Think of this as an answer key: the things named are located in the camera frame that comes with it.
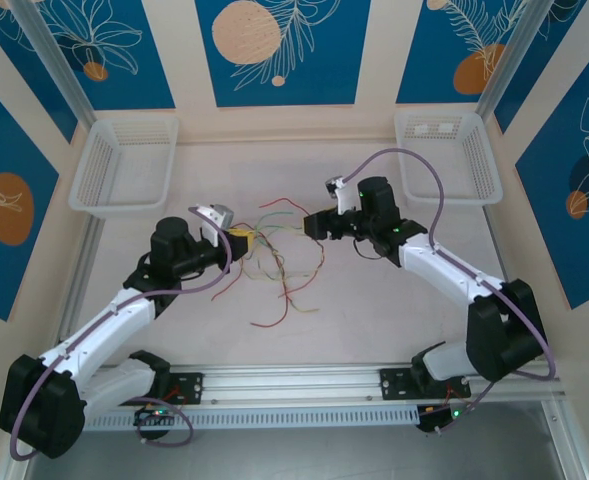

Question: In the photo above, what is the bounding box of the red wire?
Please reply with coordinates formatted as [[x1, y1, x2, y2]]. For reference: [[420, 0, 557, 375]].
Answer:
[[258, 198, 326, 299], [211, 234, 285, 301], [250, 234, 295, 329]]

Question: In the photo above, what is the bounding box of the white mesh basket with labels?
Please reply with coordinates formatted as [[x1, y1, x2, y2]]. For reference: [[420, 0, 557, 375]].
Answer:
[[393, 110, 504, 210]]

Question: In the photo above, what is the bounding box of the white plastic mesh basket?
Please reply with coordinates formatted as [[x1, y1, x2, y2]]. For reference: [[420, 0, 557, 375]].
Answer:
[[67, 117, 180, 220]]

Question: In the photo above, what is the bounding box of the black mounting plate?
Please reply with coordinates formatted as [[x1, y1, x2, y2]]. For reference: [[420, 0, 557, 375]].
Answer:
[[379, 367, 420, 401], [165, 372, 206, 405]]

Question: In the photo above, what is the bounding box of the black controller board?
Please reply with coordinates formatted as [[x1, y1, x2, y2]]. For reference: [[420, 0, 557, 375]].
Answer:
[[133, 406, 178, 430], [417, 403, 470, 435]]

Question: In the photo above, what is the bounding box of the grey metal shelf plate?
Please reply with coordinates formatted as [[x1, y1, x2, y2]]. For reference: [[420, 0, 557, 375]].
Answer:
[[26, 427, 563, 480]]

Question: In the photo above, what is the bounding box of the thin black left gripper cable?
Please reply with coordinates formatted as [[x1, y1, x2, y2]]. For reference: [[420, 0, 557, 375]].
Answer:
[[136, 249, 158, 276]]

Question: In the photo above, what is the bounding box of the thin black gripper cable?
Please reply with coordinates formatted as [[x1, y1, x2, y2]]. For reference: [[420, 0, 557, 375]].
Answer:
[[352, 238, 390, 261], [136, 249, 158, 276]]

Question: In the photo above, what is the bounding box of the thin black right gripper cable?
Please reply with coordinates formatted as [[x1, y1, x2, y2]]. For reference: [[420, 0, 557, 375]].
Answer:
[[352, 238, 390, 261]]

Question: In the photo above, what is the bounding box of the aluminium side frame rail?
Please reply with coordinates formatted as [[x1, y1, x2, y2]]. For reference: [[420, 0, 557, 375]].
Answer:
[[482, 205, 510, 284], [56, 218, 103, 351]]

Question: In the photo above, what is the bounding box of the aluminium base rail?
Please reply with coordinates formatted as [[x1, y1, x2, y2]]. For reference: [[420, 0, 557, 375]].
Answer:
[[26, 363, 568, 401]]

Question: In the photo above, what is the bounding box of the blue floral wall panel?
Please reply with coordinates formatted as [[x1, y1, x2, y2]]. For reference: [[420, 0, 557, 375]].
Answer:
[[32, 0, 176, 111], [195, 0, 374, 108], [0, 69, 61, 323], [492, 0, 589, 135], [0, 8, 79, 145], [395, 0, 530, 105], [514, 47, 589, 312]]

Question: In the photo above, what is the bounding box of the grey slotted cable duct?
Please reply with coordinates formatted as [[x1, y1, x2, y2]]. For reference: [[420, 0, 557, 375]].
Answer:
[[81, 404, 421, 432]]

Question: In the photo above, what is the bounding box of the aluminium corner post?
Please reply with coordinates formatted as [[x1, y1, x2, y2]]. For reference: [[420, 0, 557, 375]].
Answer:
[[9, 0, 98, 124], [475, 0, 543, 120]]

